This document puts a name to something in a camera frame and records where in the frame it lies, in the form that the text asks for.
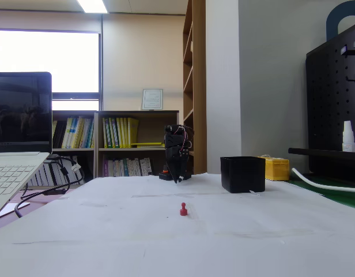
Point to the yellow upright binder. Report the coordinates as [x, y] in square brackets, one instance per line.
[133, 131]

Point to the green desk mat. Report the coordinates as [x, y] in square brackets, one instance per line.
[340, 199]

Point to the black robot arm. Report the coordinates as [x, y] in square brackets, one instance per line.
[173, 135]

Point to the yellow cardboard box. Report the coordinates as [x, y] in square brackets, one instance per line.
[277, 170]

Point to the blue arch shape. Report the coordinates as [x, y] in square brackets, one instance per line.
[334, 17]

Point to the framed certificate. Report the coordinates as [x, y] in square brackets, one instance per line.
[152, 99]

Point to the white plastic bottle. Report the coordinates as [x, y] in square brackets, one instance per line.
[349, 138]

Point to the yellow flat book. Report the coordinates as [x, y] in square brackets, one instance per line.
[148, 144]

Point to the white card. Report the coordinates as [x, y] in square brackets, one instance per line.
[13, 208]

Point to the white paper sheet cover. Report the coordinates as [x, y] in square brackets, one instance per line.
[166, 245]

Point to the ceiling light panel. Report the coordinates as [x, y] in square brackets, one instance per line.
[92, 5]

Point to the orange black clamp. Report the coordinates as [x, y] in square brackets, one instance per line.
[165, 170]

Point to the narrow low wooden bookshelf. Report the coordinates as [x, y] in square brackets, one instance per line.
[75, 150]

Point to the wide low wooden bookshelf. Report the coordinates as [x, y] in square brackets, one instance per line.
[154, 130]

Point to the window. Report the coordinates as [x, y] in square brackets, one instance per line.
[48, 60]

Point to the black square cup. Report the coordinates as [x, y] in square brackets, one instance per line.
[242, 174]

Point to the white laptop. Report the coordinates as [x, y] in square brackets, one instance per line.
[22, 115]

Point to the small red object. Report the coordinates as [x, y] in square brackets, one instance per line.
[183, 212]

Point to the tall wooden bookshelf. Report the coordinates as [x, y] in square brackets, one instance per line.
[198, 86]

